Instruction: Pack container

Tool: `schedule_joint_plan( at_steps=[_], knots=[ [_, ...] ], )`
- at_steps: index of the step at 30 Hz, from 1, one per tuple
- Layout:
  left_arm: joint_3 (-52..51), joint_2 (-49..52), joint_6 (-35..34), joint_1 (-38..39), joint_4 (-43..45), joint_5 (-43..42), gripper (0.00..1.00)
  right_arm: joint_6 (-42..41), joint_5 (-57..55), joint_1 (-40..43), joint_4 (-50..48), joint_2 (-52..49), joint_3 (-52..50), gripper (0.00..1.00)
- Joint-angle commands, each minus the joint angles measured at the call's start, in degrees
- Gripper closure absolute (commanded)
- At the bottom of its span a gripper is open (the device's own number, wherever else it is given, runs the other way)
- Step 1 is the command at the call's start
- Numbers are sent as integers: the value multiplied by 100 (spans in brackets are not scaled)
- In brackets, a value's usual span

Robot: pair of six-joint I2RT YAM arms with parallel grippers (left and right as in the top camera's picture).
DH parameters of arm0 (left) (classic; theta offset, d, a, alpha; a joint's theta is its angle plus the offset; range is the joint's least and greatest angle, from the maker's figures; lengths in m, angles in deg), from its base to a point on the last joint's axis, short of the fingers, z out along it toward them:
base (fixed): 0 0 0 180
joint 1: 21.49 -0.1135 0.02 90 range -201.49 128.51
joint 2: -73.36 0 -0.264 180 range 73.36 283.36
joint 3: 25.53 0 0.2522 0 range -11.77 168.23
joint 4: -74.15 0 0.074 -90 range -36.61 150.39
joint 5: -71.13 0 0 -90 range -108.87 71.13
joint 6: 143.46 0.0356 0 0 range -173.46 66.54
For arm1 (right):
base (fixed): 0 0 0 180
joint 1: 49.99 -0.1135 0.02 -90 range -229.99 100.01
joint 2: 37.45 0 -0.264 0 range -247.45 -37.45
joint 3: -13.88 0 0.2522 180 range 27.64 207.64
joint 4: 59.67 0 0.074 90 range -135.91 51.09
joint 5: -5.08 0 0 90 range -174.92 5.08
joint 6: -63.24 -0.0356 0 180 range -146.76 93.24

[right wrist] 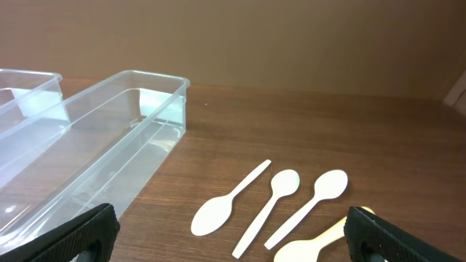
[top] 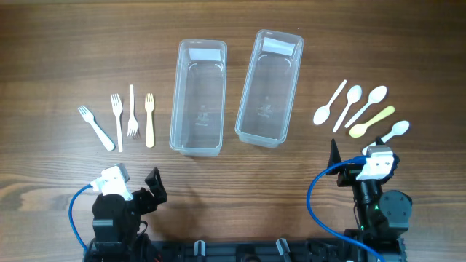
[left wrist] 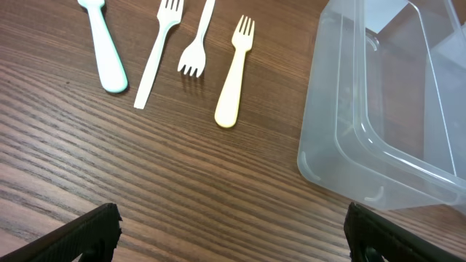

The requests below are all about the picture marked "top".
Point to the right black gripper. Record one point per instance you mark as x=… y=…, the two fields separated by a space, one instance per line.
x=349 y=172

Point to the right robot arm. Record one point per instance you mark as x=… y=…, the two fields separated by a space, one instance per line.
x=382 y=216

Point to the yellow plastic spoon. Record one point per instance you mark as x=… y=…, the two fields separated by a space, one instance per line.
x=360 y=129

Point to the thin white plastic fork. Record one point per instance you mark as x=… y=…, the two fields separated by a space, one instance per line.
x=132 y=129

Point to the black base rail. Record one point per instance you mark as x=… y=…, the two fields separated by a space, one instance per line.
x=309 y=250

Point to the clear plastic container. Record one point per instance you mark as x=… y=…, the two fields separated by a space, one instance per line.
x=197 y=122
x=270 y=86

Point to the pale blue plastic fork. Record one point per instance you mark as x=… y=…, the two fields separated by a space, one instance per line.
x=90 y=119

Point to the yellow plastic fork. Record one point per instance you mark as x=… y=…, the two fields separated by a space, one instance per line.
x=149 y=107

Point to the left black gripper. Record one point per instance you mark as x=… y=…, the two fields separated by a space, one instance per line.
x=157 y=188

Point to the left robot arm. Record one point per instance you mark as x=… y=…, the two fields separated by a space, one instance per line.
x=117 y=217

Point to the right clear plastic container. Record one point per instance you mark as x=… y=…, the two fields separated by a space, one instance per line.
x=270 y=86

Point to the white spoon handle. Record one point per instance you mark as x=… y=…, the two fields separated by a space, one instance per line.
x=323 y=112

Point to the left clear plastic container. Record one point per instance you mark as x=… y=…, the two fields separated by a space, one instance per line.
x=197 y=122

